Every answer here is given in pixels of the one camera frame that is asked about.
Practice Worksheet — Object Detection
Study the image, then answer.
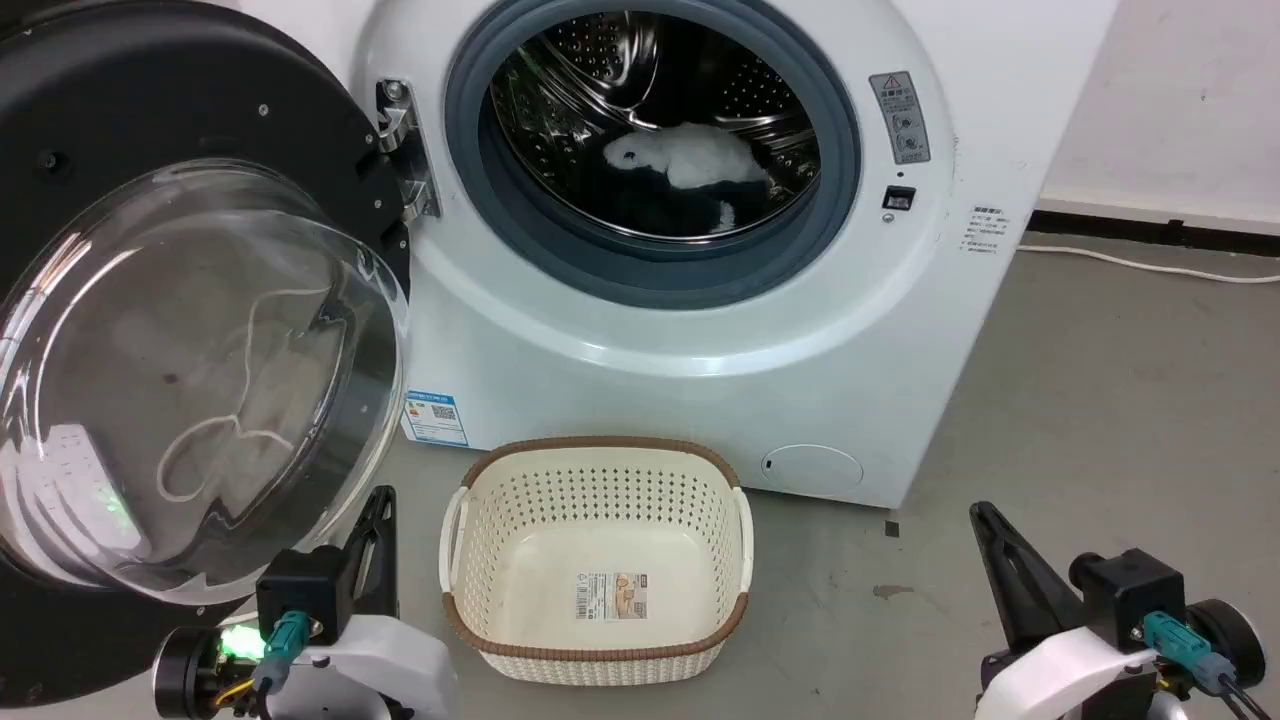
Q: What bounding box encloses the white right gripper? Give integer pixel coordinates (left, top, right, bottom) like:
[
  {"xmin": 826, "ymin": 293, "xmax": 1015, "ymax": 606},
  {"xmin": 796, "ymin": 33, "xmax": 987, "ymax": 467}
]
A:
[{"xmin": 969, "ymin": 501, "xmax": 1268, "ymax": 720}]

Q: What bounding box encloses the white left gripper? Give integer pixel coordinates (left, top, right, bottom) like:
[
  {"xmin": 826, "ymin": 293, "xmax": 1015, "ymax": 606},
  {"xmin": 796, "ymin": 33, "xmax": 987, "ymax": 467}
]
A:
[{"xmin": 153, "ymin": 486, "xmax": 460, "ymax": 720}]

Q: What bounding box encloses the black washer door glass bowl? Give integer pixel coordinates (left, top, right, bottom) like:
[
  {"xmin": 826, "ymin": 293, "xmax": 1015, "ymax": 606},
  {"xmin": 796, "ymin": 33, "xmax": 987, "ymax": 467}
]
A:
[{"xmin": 0, "ymin": 0, "xmax": 413, "ymax": 707}]

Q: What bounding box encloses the white front-load washing machine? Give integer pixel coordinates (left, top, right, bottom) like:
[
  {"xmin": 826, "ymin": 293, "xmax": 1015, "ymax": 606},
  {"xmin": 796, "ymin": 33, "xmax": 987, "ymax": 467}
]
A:
[{"xmin": 240, "ymin": 0, "xmax": 1121, "ymax": 511}]

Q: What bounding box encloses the metal door hinge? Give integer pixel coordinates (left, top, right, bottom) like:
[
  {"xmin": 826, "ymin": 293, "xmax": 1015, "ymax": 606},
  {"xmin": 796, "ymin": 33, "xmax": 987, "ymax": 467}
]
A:
[{"xmin": 375, "ymin": 78, "xmax": 443, "ymax": 223}]

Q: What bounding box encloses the blue energy label sticker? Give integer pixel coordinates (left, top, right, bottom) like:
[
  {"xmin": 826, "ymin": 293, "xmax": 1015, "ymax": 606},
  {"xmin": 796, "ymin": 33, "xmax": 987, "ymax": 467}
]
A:
[{"xmin": 402, "ymin": 390, "xmax": 470, "ymax": 448}]

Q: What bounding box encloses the paper basket label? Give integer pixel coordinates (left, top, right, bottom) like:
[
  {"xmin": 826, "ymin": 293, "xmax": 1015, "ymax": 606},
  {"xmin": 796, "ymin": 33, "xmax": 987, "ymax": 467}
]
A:
[{"xmin": 575, "ymin": 571, "xmax": 649, "ymax": 622}]

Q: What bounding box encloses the round filter cover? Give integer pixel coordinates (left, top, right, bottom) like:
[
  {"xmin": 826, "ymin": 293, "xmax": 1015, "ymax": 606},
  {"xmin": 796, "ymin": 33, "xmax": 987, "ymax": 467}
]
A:
[{"xmin": 760, "ymin": 444, "xmax": 865, "ymax": 493}]

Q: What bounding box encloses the cream laundry basket brown rim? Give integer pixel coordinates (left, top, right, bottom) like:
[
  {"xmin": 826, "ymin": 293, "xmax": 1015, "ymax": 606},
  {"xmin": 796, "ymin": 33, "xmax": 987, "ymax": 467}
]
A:
[{"xmin": 438, "ymin": 435, "xmax": 755, "ymax": 687}]

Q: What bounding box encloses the white text sticker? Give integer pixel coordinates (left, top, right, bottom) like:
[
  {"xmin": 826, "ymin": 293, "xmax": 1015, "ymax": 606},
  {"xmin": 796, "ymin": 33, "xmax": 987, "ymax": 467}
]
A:
[{"xmin": 960, "ymin": 205, "xmax": 1013, "ymax": 256}]

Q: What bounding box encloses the black baseboard strip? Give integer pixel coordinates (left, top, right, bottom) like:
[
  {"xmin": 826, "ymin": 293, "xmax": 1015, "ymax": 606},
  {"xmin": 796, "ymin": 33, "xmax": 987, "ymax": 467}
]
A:
[{"xmin": 1028, "ymin": 208, "xmax": 1280, "ymax": 259}]

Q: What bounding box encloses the grey warning sticker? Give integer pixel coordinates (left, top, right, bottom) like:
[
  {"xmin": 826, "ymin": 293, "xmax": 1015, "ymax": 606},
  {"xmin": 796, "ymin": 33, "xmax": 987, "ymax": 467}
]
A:
[{"xmin": 868, "ymin": 70, "xmax": 932, "ymax": 166}]

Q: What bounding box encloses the white plush toy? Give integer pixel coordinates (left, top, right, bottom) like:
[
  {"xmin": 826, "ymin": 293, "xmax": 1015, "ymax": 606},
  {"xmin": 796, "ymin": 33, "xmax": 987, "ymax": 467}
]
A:
[{"xmin": 602, "ymin": 122, "xmax": 773, "ymax": 233}]

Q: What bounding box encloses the stainless steel washer drum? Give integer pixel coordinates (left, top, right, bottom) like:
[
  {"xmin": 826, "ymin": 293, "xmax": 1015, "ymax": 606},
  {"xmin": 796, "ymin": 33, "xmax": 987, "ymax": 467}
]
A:
[{"xmin": 490, "ymin": 10, "xmax": 823, "ymax": 241}]

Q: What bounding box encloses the teal plug left gripper cable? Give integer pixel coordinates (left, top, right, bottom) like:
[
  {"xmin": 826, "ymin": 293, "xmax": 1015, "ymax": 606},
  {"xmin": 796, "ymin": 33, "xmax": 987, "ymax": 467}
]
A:
[{"xmin": 250, "ymin": 610, "xmax": 313, "ymax": 720}]

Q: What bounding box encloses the teal plug gripper cable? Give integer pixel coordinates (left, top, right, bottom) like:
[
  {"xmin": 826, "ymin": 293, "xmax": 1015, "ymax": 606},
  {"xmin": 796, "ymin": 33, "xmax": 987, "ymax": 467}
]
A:
[
  {"xmin": 250, "ymin": 610, "xmax": 313, "ymax": 720},
  {"xmin": 1143, "ymin": 611, "xmax": 1280, "ymax": 720}
]

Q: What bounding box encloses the teal plug right gripper cable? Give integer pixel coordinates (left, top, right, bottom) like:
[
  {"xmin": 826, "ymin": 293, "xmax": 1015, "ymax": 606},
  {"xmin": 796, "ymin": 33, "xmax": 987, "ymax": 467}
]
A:
[{"xmin": 1143, "ymin": 611, "xmax": 1280, "ymax": 720}]

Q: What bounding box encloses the white floor cable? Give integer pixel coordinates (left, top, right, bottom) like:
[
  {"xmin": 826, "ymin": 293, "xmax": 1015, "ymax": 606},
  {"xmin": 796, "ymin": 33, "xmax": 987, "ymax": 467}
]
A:
[{"xmin": 1015, "ymin": 243, "xmax": 1280, "ymax": 285}]

